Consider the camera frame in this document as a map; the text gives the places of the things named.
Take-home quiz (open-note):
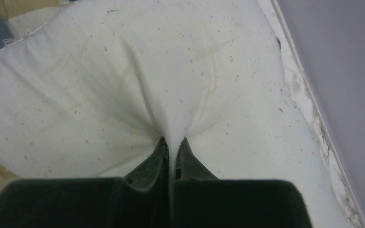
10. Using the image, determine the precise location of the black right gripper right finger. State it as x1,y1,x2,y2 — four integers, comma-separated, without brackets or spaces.
173,138,218,228

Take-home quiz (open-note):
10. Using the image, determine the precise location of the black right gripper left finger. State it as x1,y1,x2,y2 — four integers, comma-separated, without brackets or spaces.
125,136,170,228

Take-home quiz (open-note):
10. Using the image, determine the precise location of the white pillow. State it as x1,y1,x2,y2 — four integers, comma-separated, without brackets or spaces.
0,0,353,228

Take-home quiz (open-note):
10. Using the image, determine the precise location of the blue beige checked pillowcase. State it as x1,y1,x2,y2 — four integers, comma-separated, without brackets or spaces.
0,0,71,221

